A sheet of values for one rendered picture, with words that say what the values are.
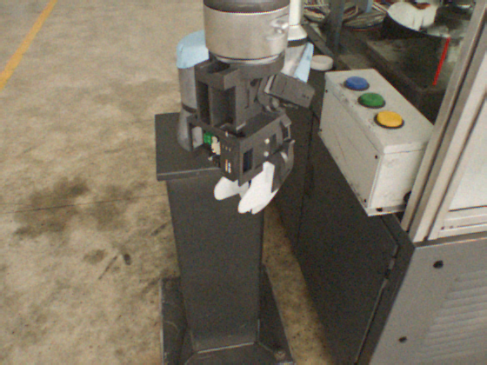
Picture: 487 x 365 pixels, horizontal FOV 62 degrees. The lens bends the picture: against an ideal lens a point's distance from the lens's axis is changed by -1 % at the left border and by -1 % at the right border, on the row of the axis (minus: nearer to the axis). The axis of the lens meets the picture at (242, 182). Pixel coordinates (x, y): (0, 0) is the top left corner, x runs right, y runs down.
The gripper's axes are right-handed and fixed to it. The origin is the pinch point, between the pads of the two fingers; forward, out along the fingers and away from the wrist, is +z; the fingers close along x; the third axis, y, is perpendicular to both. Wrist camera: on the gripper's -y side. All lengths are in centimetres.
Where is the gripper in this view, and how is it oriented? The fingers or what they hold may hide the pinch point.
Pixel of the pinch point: (256, 200)
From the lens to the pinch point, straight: 51.2
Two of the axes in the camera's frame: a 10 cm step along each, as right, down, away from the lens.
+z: 0.0, 7.8, 6.3
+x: 7.6, 4.1, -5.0
